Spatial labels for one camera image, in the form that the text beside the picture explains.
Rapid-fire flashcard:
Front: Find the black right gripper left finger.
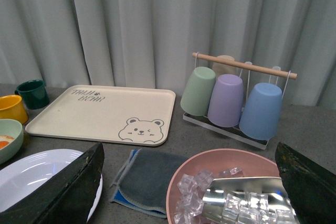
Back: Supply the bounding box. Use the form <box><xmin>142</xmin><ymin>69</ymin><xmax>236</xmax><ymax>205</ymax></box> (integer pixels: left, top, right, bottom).
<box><xmin>1</xmin><ymin>142</ymin><xmax>104</xmax><ymax>223</ymax></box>

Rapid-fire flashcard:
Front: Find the white cup rack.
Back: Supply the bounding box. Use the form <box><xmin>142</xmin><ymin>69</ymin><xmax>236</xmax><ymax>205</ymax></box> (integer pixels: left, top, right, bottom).
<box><xmin>183</xmin><ymin>52</ymin><xmax>298</xmax><ymax>151</ymax></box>

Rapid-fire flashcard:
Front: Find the metal ice scoop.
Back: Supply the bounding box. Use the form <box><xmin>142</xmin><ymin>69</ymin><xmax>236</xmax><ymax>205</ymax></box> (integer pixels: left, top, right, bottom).
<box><xmin>202</xmin><ymin>177</ymin><xmax>299</xmax><ymax>223</ymax></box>

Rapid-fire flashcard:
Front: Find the purple plastic cup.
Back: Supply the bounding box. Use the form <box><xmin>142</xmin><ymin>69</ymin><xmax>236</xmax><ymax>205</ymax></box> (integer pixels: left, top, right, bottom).
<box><xmin>207</xmin><ymin>74</ymin><xmax>244</xmax><ymax>127</ymax></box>

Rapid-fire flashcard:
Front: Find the grey blue cloth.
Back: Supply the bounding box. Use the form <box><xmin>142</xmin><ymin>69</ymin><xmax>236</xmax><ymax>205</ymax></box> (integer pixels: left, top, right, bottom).
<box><xmin>110</xmin><ymin>148</ymin><xmax>187</xmax><ymax>219</ymax></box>

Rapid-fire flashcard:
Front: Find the light green bowl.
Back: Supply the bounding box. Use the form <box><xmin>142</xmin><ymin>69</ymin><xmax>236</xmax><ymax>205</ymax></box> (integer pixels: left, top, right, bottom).
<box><xmin>1</xmin><ymin>119</ymin><xmax>24</xmax><ymax>164</ymax></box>

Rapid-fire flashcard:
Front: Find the white ridged plate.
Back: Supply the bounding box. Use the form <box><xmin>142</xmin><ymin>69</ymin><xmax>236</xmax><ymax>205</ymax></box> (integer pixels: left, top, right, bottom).
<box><xmin>1</xmin><ymin>149</ymin><xmax>99</xmax><ymax>212</ymax></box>

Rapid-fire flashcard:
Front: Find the dark green mug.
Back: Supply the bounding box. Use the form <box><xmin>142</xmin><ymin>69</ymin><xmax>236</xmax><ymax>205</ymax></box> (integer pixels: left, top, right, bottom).
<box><xmin>14</xmin><ymin>80</ymin><xmax>50</xmax><ymax>110</ymax></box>

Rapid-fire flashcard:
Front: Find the yellow mug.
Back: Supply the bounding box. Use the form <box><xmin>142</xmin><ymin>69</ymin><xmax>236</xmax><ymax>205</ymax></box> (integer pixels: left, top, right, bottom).
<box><xmin>0</xmin><ymin>95</ymin><xmax>28</xmax><ymax>124</ymax></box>

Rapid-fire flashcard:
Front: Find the grey curtain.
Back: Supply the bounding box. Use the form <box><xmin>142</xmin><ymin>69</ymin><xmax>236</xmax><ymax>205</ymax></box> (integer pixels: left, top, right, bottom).
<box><xmin>1</xmin><ymin>0</ymin><xmax>335</xmax><ymax>109</ymax></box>

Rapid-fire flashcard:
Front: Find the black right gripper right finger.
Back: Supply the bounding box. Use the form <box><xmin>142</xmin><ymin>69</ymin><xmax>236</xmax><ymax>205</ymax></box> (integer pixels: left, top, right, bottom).
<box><xmin>275</xmin><ymin>142</ymin><xmax>335</xmax><ymax>223</ymax></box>

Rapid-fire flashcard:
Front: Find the pink bowl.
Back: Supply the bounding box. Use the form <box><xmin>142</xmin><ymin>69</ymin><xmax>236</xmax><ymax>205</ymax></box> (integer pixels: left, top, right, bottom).
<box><xmin>166</xmin><ymin>148</ymin><xmax>279</xmax><ymax>223</ymax></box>

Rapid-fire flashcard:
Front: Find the beige plastic cup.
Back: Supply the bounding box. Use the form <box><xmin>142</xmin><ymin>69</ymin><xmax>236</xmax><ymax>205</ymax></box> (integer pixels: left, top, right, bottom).
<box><xmin>212</xmin><ymin>55</ymin><xmax>237</xmax><ymax>79</ymax></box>

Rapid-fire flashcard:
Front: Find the beige bear tray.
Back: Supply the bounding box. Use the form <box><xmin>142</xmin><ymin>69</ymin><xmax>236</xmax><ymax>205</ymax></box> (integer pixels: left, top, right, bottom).
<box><xmin>26</xmin><ymin>85</ymin><xmax>176</xmax><ymax>146</ymax></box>

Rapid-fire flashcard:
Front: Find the blue plastic cup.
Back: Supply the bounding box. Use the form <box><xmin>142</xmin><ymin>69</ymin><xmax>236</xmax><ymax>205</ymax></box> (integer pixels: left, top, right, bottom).
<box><xmin>239</xmin><ymin>82</ymin><xmax>282</xmax><ymax>141</ymax></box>

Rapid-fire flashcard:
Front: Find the green plastic cup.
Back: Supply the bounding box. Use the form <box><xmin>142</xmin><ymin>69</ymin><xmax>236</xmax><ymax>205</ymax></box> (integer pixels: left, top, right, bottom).
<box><xmin>180</xmin><ymin>67</ymin><xmax>216</xmax><ymax>116</ymax></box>

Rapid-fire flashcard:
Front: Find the fake fried egg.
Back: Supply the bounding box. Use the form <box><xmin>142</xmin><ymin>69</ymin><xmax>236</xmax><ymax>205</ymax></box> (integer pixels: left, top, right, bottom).
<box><xmin>0</xmin><ymin>135</ymin><xmax>14</xmax><ymax>149</ymax></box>

